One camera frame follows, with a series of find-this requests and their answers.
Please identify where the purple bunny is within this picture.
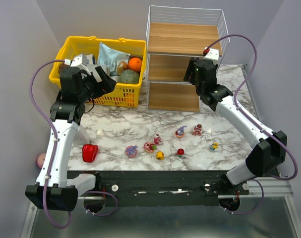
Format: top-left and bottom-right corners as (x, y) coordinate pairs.
(175, 125), (187, 138)
(125, 145), (138, 158)

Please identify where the red cherry toy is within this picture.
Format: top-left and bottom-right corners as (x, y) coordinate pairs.
(176, 148), (184, 158)

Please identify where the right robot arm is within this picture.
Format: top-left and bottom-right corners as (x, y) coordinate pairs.
(184, 58), (287, 186)

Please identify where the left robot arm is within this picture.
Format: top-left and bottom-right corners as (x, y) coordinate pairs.
(25, 66), (116, 212)

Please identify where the white can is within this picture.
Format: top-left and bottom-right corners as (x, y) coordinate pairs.
(110, 75), (119, 82)

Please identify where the yellow plastic basket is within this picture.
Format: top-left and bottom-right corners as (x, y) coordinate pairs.
(49, 36), (147, 108)

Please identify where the white blue box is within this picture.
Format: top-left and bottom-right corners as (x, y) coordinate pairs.
(81, 54), (96, 65)

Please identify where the blue snack bag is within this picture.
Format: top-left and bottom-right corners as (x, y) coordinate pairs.
(97, 42), (130, 76)

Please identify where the green melon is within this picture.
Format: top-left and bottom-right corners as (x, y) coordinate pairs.
(118, 69), (139, 84)

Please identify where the brown onion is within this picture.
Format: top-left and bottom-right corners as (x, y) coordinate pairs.
(117, 60), (128, 75)

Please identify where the brown chocolate donut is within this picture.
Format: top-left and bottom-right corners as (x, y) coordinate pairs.
(58, 63), (70, 74)

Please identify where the orange fruit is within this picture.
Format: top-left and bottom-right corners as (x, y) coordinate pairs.
(127, 57), (142, 72)

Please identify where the white plastic bottle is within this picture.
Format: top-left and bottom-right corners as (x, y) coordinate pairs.
(74, 125), (91, 144)

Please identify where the red white figure toy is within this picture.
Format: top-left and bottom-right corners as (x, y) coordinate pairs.
(192, 124), (202, 136)

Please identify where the red bell pepper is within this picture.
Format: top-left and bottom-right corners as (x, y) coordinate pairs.
(82, 144), (99, 163)

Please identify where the pink bear toy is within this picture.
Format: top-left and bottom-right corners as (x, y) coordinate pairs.
(154, 133), (163, 145)

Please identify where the yellow blue duck toy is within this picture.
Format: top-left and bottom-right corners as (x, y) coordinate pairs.
(210, 142), (218, 151)

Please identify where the pink ball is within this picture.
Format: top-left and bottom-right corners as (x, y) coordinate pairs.
(36, 153), (46, 169)

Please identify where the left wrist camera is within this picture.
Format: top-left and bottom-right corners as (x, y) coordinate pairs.
(70, 54), (97, 74)

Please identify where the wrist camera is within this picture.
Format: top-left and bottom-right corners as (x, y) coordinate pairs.
(70, 54), (97, 74)
(203, 48), (219, 60)

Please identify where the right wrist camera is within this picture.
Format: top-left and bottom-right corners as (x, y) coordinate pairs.
(203, 48), (219, 60)

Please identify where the white wire wooden shelf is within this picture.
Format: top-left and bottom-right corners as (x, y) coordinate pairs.
(146, 5), (228, 112)

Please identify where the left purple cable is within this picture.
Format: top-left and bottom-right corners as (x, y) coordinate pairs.
(29, 59), (73, 229)

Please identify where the purple cable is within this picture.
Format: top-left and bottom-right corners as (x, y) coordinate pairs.
(207, 34), (299, 215)
(29, 59), (73, 229)

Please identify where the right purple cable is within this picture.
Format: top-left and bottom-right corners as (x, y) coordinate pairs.
(207, 34), (299, 215)

